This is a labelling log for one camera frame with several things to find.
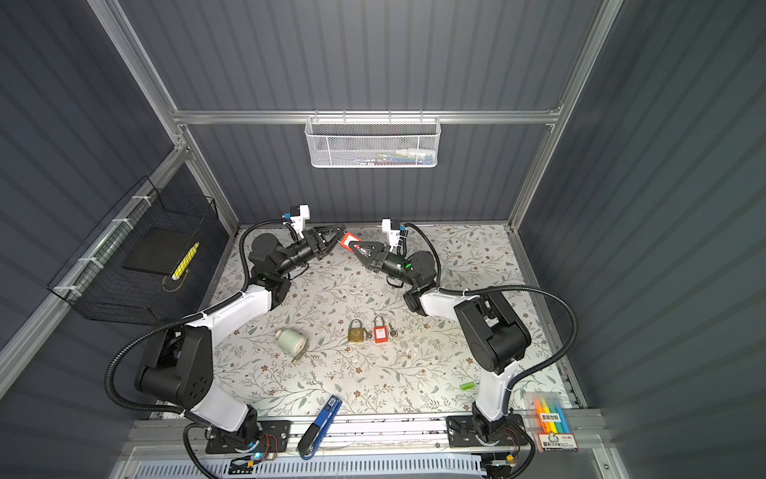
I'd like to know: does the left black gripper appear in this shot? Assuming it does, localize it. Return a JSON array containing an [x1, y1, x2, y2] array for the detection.
[[275, 224, 342, 281]]

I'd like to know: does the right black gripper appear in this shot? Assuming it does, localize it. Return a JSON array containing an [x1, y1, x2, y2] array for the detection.
[[352, 245, 419, 293]]

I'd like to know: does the red padlock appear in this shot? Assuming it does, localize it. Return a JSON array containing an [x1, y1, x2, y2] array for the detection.
[[340, 233, 360, 253], [373, 315, 390, 344]]

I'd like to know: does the brass padlock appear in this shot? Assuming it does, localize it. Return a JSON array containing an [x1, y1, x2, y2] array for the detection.
[[347, 319, 366, 343]]

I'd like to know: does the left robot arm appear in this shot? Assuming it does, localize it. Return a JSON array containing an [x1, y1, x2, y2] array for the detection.
[[104, 218, 346, 450]]

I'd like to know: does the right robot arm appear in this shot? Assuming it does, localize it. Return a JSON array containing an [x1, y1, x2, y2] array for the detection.
[[340, 220, 578, 445]]

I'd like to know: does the black pad in basket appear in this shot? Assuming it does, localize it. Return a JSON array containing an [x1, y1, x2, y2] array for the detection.
[[123, 228, 193, 275]]

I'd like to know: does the blue black utility knife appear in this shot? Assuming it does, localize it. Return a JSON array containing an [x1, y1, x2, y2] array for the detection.
[[297, 395, 343, 460]]

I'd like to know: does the coloured marker pack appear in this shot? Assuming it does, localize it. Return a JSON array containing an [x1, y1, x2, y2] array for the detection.
[[529, 393, 580, 452]]

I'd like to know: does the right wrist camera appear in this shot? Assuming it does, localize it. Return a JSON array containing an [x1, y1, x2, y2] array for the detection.
[[381, 219, 401, 251]]

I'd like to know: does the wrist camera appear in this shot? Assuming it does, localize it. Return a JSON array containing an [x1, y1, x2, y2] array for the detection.
[[283, 205, 310, 238], [381, 219, 401, 251]]

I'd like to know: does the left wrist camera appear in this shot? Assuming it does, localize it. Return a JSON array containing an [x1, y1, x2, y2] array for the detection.
[[283, 205, 310, 238]]

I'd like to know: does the white wire mesh basket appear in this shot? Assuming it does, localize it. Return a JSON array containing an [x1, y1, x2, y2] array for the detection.
[[304, 117, 442, 169]]

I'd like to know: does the black wire basket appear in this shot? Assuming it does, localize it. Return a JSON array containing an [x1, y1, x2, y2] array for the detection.
[[48, 183, 229, 325]]

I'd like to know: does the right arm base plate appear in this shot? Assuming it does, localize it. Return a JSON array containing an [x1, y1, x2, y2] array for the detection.
[[446, 414, 530, 448]]

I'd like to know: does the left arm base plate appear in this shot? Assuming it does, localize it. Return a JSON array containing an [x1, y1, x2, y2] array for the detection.
[[205, 420, 291, 454]]

